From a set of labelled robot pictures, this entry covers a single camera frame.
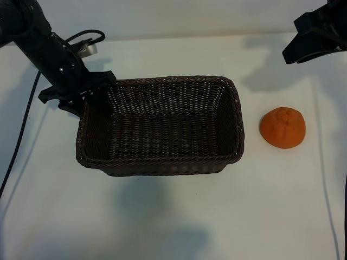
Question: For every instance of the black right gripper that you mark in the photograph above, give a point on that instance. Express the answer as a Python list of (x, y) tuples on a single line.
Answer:
[(340, 21)]

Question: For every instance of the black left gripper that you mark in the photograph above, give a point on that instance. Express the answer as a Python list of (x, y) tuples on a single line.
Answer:
[(62, 73)]

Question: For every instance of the dark brown woven basket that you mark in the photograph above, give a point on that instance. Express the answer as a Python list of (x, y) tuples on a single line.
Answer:
[(162, 135)]

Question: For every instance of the orange mandarin fruit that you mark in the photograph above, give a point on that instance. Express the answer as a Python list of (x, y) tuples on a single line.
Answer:
[(283, 130)]

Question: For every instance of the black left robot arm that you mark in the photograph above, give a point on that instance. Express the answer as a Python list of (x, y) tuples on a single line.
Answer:
[(19, 16)]

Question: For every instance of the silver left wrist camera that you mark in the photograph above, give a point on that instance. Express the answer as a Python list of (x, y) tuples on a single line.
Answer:
[(88, 50)]

